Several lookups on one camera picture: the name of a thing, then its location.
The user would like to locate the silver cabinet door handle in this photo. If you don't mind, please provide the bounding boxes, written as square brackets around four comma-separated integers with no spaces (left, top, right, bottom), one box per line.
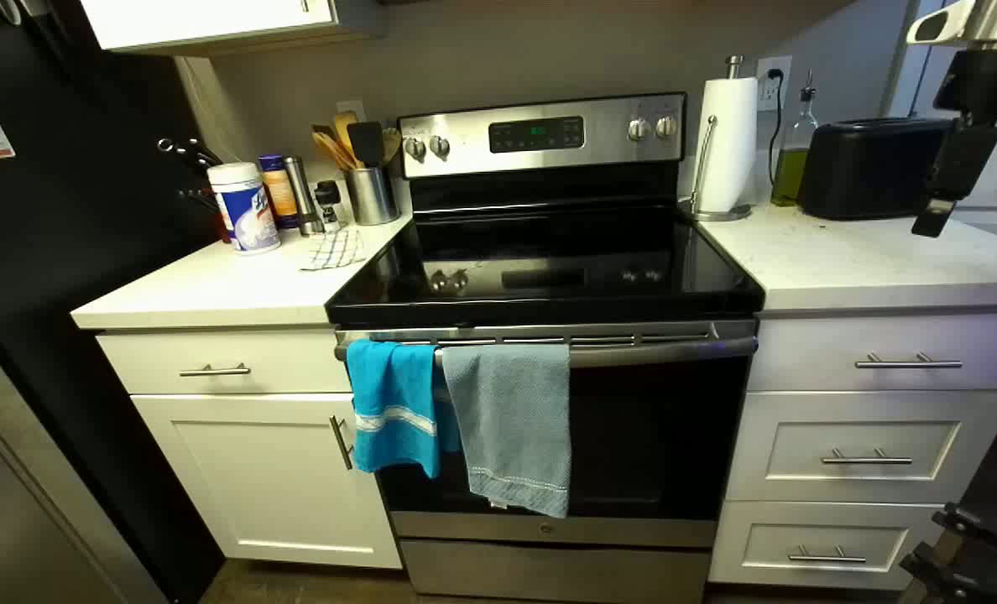
[328,412,354,474]

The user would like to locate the white paper towel roll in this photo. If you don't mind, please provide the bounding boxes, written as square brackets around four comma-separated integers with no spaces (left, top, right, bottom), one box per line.
[694,73,762,220]

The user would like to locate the white panelled short drawer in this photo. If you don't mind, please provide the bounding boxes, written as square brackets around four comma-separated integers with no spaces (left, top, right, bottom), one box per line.
[708,502,946,595]

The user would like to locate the silver utensil holder cup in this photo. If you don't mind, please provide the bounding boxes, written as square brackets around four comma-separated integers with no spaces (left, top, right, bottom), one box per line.
[346,165,396,227]

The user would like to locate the white panelled tall drawer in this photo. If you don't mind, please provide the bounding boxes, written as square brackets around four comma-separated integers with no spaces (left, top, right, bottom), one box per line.
[726,387,997,508]

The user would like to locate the bright blue white-striped towel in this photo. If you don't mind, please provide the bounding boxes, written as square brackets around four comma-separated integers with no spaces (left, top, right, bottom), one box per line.
[342,338,462,485]

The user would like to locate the white wide drawer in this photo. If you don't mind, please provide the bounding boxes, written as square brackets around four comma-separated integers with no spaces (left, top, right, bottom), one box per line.
[95,329,352,401]

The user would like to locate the black toaster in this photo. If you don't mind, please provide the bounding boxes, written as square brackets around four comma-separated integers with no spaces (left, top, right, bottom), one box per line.
[800,116,958,223]

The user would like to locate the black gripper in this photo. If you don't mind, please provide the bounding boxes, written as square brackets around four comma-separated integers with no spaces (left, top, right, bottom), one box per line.
[908,116,997,242]

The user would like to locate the white wipes canister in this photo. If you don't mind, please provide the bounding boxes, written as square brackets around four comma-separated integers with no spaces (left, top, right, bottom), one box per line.
[204,157,283,254]

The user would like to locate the olive oil glass bottle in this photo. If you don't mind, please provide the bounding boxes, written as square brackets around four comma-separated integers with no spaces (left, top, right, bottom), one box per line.
[768,76,823,207]

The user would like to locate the slim metal grinder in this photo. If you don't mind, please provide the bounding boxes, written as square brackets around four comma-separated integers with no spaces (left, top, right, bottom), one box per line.
[284,154,321,234]

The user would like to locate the white plain drawer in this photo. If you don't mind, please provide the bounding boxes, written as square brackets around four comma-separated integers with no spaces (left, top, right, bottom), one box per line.
[746,314,997,398]

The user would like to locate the stainless steel refrigerator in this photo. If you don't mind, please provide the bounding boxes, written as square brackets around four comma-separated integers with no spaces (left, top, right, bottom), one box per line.
[0,314,170,604]

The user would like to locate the silver drawer handle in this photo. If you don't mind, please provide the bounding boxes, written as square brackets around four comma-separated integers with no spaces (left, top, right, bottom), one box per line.
[851,353,967,372]
[176,361,254,380]
[814,448,915,470]
[787,545,875,566]

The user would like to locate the silver oven door handle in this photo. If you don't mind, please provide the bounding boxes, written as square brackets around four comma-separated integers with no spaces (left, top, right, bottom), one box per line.
[333,321,762,372]

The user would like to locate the black orange tripod legs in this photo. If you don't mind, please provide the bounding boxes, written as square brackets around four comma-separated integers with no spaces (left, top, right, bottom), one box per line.
[896,502,997,604]

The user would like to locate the wooden spoon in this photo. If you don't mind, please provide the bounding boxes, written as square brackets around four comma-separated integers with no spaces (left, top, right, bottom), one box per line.
[328,112,363,162]
[308,126,354,175]

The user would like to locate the small clear shaker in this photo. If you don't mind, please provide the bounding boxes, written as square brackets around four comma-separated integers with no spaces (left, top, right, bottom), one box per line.
[313,175,350,234]

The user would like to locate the white wall outlet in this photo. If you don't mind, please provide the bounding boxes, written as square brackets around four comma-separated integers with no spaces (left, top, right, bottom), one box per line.
[756,51,796,116]

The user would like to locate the white cabinet door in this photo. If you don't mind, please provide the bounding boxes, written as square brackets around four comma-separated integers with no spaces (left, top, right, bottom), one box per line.
[132,392,407,571]

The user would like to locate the stainless steel electric stove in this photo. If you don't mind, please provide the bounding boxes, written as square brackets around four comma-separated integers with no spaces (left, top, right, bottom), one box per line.
[324,91,768,604]

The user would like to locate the light blue towel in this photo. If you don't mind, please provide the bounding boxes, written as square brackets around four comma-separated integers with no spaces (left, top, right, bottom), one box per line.
[438,344,574,523]

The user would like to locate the black spatula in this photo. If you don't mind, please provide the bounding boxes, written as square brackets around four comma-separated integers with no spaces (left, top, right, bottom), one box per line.
[346,118,388,170]

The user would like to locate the brown spice bottle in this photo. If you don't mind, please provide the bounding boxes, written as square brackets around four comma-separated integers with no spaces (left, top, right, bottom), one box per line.
[254,151,302,232]

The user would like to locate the dark countertop gadget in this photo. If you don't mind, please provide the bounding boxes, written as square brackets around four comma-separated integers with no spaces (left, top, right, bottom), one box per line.
[155,130,228,242]

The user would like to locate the white upper cabinet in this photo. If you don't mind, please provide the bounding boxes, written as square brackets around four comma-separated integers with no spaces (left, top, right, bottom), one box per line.
[74,0,382,56]

